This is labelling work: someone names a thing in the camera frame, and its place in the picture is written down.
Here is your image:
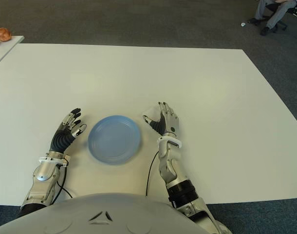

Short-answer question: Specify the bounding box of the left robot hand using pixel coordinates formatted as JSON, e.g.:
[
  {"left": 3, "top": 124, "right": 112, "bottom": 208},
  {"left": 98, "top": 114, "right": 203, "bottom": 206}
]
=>
[{"left": 49, "top": 107, "right": 87, "bottom": 153}]

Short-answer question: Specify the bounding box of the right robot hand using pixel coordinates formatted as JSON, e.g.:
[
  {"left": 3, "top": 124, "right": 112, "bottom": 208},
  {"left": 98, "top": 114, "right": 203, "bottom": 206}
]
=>
[{"left": 141, "top": 101, "right": 181, "bottom": 137}]

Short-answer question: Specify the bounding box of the blue plate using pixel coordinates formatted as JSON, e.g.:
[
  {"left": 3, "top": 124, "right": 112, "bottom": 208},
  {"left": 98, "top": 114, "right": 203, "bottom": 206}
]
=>
[{"left": 87, "top": 115, "right": 142, "bottom": 166}]

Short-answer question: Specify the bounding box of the grey robot torso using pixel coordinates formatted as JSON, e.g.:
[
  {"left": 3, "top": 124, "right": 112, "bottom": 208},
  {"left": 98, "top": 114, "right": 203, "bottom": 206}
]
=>
[{"left": 0, "top": 192, "right": 212, "bottom": 234}]

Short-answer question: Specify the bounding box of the white side table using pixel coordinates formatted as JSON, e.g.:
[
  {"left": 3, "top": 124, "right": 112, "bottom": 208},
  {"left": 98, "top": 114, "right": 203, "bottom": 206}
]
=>
[{"left": 0, "top": 36, "right": 25, "bottom": 69}]

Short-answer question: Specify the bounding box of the red-brown bread roll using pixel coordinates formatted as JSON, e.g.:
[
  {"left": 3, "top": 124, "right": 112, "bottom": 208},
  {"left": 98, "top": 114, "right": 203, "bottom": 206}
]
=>
[{"left": 0, "top": 28, "right": 12, "bottom": 42}]

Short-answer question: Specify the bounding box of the seated person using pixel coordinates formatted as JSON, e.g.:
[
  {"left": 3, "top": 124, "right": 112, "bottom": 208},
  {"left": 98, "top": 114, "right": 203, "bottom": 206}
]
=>
[{"left": 247, "top": 0, "right": 297, "bottom": 36}]

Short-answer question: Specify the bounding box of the black office chair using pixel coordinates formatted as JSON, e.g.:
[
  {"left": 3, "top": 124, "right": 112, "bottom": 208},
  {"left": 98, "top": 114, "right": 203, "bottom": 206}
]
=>
[{"left": 262, "top": 0, "right": 297, "bottom": 31}]

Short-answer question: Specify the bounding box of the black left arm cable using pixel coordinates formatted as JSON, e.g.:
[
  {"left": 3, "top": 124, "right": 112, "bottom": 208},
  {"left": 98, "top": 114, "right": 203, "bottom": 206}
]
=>
[{"left": 56, "top": 164, "right": 74, "bottom": 198}]

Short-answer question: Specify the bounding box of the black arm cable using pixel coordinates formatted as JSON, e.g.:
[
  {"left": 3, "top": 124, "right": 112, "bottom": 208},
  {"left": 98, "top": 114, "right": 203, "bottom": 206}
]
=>
[
  {"left": 56, "top": 164, "right": 74, "bottom": 198},
  {"left": 145, "top": 151, "right": 161, "bottom": 196}
]

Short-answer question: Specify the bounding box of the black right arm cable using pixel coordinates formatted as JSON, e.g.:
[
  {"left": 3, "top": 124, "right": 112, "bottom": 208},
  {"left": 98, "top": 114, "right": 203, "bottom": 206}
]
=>
[{"left": 145, "top": 151, "right": 161, "bottom": 196}]

